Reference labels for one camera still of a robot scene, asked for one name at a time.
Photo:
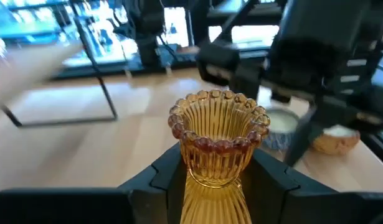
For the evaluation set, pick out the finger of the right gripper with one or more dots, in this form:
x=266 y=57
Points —
x=303 y=133

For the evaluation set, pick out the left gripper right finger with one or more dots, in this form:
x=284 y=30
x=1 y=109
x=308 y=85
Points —
x=269 y=186

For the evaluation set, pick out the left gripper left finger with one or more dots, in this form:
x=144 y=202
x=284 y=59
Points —
x=160 y=186

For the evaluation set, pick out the amber glass candle stick holder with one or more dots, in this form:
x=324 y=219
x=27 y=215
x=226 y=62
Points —
x=216 y=124

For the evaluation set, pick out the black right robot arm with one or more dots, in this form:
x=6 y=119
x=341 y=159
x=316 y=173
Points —
x=319 y=18

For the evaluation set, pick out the person's forearm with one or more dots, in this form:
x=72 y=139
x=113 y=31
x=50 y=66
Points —
x=32 y=71

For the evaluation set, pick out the background black robot arm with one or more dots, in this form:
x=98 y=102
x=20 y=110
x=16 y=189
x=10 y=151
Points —
x=144 y=25

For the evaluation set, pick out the blue patterned candle tin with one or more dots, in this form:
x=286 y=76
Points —
x=280 y=123

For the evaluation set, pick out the orange patterned candle tin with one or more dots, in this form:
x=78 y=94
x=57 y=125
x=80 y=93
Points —
x=337 y=143

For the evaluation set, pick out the black rig frame strut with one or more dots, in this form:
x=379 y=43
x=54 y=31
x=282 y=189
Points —
x=238 y=20

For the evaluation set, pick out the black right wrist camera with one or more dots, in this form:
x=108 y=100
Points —
x=219 y=59

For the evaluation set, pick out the small wooden shelf black frame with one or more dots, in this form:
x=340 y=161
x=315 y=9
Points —
x=69 y=122

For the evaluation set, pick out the black table edge rail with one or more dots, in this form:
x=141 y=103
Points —
x=79 y=74

